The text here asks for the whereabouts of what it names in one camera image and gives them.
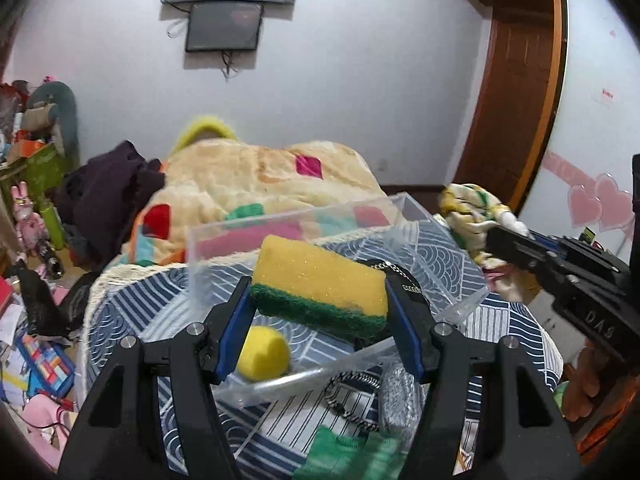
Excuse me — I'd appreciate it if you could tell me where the yellow green sponge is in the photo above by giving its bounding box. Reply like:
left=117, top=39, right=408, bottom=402
left=250, top=234, right=391, bottom=341

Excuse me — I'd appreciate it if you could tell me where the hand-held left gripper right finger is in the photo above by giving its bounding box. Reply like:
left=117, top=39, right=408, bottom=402
left=384, top=272, right=584, bottom=480

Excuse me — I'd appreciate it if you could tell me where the person's right hand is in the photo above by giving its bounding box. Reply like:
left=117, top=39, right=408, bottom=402
left=564, top=346, right=603, bottom=423

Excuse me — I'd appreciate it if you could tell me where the steel wool scrubber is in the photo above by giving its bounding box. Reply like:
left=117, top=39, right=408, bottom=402
left=379, top=362, right=426, bottom=436

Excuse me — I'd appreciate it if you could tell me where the black bag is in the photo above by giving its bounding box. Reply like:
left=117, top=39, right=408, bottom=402
left=15, top=264, right=97, bottom=337

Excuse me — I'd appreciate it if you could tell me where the white wardrobe door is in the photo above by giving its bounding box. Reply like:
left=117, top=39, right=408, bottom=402
left=520, top=0, right=640, bottom=263

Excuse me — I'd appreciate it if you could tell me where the small black wall monitor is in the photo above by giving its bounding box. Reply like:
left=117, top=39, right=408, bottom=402
left=185, top=2, right=264, bottom=54

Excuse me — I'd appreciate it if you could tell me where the beige patterned blanket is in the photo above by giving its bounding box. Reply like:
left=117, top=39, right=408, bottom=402
left=122, top=139, right=407, bottom=267

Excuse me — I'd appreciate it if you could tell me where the brown wooden door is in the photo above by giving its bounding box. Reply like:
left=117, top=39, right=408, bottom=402
left=440, top=0, right=569, bottom=213

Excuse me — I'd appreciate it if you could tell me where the clear plastic box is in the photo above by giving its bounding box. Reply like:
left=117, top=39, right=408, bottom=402
left=187, top=191, right=491, bottom=408

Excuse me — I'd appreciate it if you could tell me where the green knitted cloth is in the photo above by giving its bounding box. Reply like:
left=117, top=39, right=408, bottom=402
left=292, top=425, right=408, bottom=480

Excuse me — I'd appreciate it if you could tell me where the colourful patchwork pouch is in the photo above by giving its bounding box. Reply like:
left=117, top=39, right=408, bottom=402
left=19, top=334, right=77, bottom=402

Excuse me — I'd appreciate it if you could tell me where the pink cloth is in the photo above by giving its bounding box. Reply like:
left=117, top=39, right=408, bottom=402
left=19, top=395, right=77, bottom=467

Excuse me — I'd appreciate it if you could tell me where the black white braided cord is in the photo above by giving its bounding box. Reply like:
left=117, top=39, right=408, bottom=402
left=322, top=370, right=386, bottom=433

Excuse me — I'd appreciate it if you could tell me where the floral yellow white cloth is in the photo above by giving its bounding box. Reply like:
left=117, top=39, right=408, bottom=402
left=437, top=182, right=532, bottom=302

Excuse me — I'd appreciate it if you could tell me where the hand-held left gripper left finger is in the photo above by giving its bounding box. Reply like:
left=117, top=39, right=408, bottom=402
left=57, top=276, right=256, bottom=480

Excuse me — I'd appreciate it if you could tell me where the green cardboard box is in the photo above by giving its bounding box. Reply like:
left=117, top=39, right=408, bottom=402
left=0, top=142, right=72, bottom=202

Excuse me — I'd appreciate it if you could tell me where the yellow fuzzy plush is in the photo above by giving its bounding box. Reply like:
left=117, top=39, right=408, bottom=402
left=170, top=115, right=239, bottom=157

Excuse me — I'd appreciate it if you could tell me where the green bottle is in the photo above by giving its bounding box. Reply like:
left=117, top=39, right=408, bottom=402
left=40, top=199, right=67, bottom=252

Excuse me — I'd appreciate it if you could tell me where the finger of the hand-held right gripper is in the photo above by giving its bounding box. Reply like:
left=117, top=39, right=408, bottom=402
left=486, top=224, right=568, bottom=286

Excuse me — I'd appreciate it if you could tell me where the pink rabbit plush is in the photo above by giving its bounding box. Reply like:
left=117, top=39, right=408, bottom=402
left=10, top=185, right=49, bottom=252

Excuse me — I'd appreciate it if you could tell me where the black dotted band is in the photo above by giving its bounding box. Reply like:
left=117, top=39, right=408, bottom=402
left=360, top=257, right=427, bottom=311

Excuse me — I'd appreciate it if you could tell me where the grey plush toy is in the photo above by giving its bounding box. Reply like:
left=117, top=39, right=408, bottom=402
left=24, top=81, right=81, bottom=162

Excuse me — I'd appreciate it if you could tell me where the yellow foam ball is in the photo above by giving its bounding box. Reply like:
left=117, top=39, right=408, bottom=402
left=236, top=326, right=292, bottom=381

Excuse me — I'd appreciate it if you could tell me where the blue white patterned mat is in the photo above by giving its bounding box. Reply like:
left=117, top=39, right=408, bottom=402
left=82, top=220, right=565, bottom=480

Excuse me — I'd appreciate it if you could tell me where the dark purple clothing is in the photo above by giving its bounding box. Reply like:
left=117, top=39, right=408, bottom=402
left=54, top=140, right=167, bottom=267

